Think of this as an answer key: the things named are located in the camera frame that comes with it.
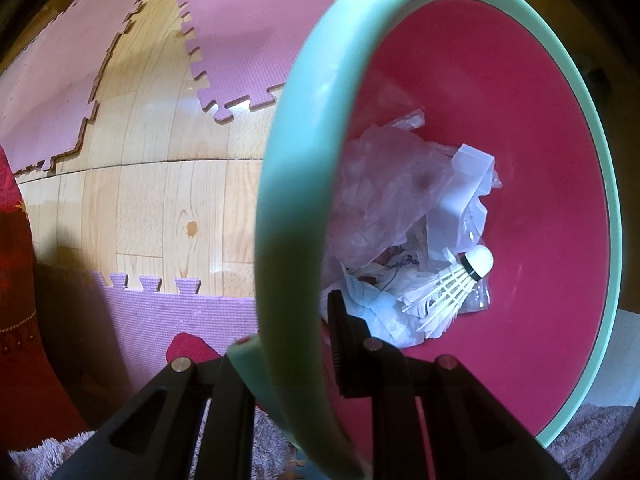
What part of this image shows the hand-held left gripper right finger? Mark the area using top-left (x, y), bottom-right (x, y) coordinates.
top-left (326, 290), bottom-right (571, 480)

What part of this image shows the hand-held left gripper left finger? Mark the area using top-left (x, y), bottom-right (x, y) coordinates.
top-left (50, 345), bottom-right (261, 480)

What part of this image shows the white plastic bag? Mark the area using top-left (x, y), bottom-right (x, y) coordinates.
top-left (327, 245), bottom-right (436, 348)

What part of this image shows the white shuttlecock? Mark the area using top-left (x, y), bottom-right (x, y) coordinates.
top-left (400, 246), bottom-right (495, 340)

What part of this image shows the clear plastic bag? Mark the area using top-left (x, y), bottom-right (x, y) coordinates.
top-left (327, 109), bottom-right (503, 261)

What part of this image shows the clear plastic container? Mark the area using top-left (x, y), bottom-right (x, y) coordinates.
top-left (440, 144), bottom-right (496, 256)

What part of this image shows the red bin with green rim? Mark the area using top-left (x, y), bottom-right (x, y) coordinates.
top-left (227, 0), bottom-right (623, 480)

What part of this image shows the lilac foam mat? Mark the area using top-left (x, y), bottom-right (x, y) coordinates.
top-left (90, 272), bottom-right (261, 376)

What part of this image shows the pink fluffy cloth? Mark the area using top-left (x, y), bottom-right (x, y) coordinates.
top-left (547, 402), bottom-right (636, 480)
top-left (7, 405), bottom-right (296, 480)

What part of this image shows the red embroidered cloth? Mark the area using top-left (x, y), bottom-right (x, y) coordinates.
top-left (0, 145), bottom-right (91, 453)

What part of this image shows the small pink foam mat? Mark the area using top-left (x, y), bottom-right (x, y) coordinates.
top-left (175, 0), bottom-right (366, 123)

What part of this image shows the large pink foam mat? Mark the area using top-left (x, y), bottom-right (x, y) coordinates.
top-left (0, 0), bottom-right (168, 176)

